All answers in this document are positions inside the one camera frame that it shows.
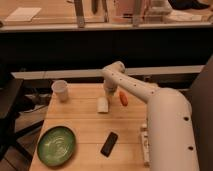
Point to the white bottle with label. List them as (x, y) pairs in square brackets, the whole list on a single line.
[(145, 144)]

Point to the white paper sheet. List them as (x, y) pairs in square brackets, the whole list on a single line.
[(23, 14)]

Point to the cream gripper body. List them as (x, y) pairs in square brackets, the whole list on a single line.
[(109, 92)]

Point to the white rectangular block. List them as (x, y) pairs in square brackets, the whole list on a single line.
[(102, 105)]

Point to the green ceramic bowl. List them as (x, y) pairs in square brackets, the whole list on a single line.
[(56, 146)]

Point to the dark chair at left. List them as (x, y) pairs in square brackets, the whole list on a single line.
[(12, 102)]

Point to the black phone-like remote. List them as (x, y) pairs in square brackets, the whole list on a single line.
[(109, 144)]

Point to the white paper cup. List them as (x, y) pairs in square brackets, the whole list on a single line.
[(59, 87)]

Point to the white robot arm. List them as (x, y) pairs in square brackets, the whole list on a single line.
[(171, 139)]

